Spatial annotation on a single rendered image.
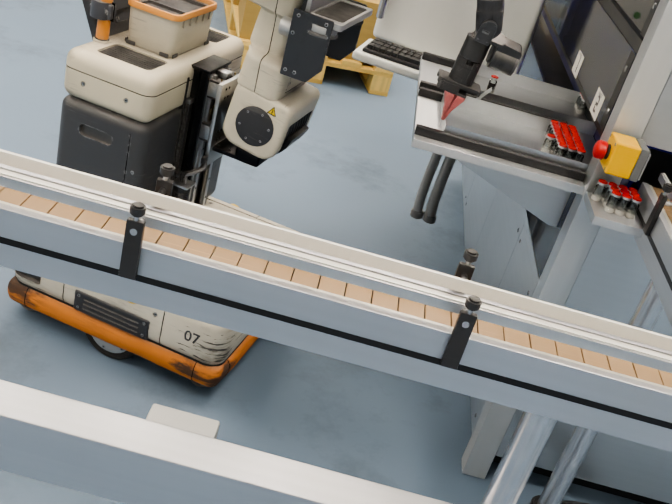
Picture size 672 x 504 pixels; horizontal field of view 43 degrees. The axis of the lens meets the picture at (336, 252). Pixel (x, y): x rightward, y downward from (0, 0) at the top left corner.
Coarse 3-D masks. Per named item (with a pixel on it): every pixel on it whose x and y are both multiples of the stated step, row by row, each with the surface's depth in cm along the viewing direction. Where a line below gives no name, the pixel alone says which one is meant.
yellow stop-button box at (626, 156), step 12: (612, 132) 183; (612, 144) 180; (624, 144) 177; (636, 144) 179; (612, 156) 179; (624, 156) 178; (636, 156) 178; (648, 156) 178; (612, 168) 180; (624, 168) 179; (636, 168) 179; (636, 180) 180
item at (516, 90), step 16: (480, 80) 246; (512, 80) 249; (528, 80) 249; (496, 96) 226; (512, 96) 240; (528, 96) 244; (544, 96) 248; (560, 96) 250; (576, 96) 249; (544, 112) 226; (560, 112) 238; (576, 112) 242; (576, 128) 227; (592, 128) 227
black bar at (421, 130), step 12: (420, 132) 195; (432, 132) 195; (444, 132) 195; (456, 144) 195; (468, 144) 195; (480, 144) 195; (504, 156) 195; (516, 156) 195; (528, 156) 196; (540, 168) 196; (552, 168) 195; (564, 168) 195
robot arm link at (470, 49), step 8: (472, 32) 192; (472, 40) 190; (464, 48) 191; (472, 48) 190; (480, 48) 190; (488, 48) 191; (464, 56) 191; (472, 56) 191; (480, 56) 191; (488, 56) 193
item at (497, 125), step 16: (464, 112) 217; (480, 112) 220; (496, 112) 219; (512, 112) 219; (448, 128) 196; (464, 128) 207; (480, 128) 210; (496, 128) 213; (512, 128) 216; (528, 128) 219; (544, 128) 220; (496, 144) 196; (512, 144) 196; (528, 144) 208; (560, 160) 197
